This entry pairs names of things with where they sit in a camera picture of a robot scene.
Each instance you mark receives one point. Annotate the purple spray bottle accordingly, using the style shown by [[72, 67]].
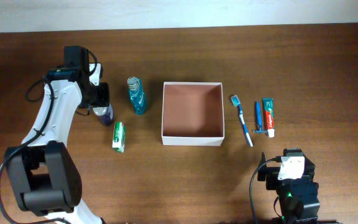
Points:
[[104, 114]]

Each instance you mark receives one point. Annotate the Colgate toothpaste tube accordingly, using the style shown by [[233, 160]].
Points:
[[268, 112]]

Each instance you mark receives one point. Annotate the green white soap box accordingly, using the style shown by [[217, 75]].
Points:
[[119, 137]]

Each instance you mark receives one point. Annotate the blue white toothbrush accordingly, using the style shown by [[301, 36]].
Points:
[[236, 102]]

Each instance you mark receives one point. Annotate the white cardboard box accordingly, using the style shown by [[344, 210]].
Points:
[[192, 114]]

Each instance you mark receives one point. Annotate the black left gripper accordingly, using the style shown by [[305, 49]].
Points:
[[103, 95]]

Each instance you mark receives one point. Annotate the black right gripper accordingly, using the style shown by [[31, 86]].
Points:
[[272, 171]]

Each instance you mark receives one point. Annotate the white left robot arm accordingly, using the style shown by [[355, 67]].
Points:
[[43, 177]]

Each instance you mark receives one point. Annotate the teal mouthwash bottle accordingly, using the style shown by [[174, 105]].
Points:
[[137, 95]]

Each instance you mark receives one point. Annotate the blue disposable razor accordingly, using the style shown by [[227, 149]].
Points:
[[258, 114]]

